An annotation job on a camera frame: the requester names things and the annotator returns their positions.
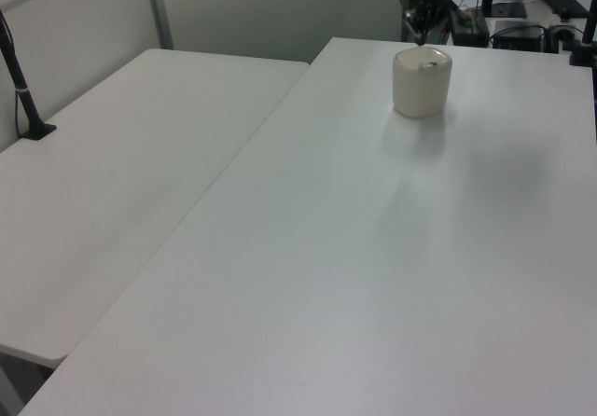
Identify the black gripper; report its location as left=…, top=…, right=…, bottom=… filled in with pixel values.
left=401, top=0, right=450, bottom=47

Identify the cream trash bin lid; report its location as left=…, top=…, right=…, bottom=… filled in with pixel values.
left=396, top=47, right=451, bottom=75

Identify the cream plastic trash bin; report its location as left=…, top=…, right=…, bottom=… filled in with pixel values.
left=391, top=46, right=454, bottom=120

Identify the black device with green part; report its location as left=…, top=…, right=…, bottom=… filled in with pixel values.
left=448, top=8, right=491, bottom=48

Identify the black box device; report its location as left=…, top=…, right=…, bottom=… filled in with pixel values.
left=492, top=19, right=548, bottom=52

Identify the white adjacent table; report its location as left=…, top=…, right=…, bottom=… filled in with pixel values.
left=0, top=48, right=312, bottom=369

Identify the black clamped camera pole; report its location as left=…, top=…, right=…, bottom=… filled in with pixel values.
left=567, top=0, right=597, bottom=68

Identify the grey metal partition post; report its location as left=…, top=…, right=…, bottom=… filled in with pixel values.
left=143, top=0, right=175, bottom=51

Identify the black camera pole with base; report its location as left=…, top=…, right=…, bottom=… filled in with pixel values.
left=0, top=8, right=58, bottom=143

